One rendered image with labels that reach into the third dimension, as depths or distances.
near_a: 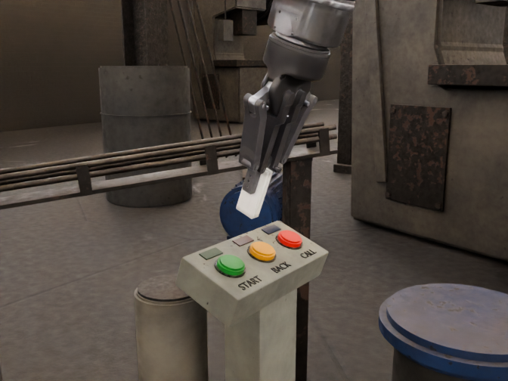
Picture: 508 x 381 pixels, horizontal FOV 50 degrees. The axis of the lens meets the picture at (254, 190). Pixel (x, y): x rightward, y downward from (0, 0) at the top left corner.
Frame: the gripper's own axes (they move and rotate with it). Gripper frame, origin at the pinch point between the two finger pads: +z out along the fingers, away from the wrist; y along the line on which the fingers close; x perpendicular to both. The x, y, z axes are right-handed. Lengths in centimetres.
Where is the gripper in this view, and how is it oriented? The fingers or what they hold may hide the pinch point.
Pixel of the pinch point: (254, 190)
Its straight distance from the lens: 71.9
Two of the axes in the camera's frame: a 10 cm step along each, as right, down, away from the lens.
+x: 7.4, 4.6, -4.8
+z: -2.7, 8.7, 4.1
